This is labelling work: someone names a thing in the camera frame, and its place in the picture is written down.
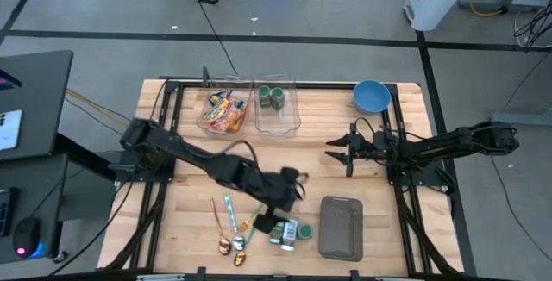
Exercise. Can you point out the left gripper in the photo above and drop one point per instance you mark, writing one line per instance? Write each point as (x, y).
(280, 190)

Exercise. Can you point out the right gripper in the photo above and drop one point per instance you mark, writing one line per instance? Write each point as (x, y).
(364, 146)

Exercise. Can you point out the clear plastic bin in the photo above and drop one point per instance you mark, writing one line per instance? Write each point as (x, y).
(276, 121)
(206, 126)

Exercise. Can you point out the orange snack packet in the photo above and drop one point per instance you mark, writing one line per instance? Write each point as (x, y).
(238, 122)

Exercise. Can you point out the red snack packet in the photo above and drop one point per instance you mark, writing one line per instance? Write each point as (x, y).
(228, 119)

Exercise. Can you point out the blue yellow snack packet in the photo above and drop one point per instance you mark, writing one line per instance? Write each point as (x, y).
(217, 98)

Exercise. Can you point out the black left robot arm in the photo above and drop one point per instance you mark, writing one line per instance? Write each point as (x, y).
(181, 149)

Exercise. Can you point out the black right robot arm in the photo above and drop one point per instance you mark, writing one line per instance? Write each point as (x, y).
(453, 143)

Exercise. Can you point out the blue bowl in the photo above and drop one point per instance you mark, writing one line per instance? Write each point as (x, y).
(371, 95)

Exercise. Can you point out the grey tray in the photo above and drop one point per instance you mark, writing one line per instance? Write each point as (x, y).
(340, 238)

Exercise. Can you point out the rose gold spoon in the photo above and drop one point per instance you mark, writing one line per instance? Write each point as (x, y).
(224, 246)

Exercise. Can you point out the white appliance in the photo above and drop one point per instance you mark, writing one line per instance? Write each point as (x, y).
(431, 5)

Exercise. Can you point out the grey metal desk foot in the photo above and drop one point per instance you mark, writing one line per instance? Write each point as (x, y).
(526, 119)

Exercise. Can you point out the caster wheel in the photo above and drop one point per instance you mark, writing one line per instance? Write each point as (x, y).
(60, 257)

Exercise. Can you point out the dark grey desk surface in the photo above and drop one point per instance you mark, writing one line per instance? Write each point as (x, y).
(39, 186)

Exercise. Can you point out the black computer mouse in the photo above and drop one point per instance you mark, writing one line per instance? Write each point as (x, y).
(26, 235)

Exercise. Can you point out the black desk surface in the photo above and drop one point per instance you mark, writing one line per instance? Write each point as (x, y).
(43, 91)

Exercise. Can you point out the black keyboard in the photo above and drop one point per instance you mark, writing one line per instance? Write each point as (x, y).
(6, 212)

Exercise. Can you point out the white smartphone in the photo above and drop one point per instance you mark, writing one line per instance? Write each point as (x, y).
(9, 130)

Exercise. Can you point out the dark tablet screen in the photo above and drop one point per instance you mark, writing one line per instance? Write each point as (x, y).
(8, 79)

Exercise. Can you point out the black clamp bracket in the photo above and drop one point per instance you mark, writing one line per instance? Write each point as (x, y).
(354, 275)
(200, 273)

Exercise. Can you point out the black upright mount post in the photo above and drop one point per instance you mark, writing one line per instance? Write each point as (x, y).
(206, 78)

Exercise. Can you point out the black aluminium table frame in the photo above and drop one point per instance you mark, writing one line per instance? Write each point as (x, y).
(190, 85)

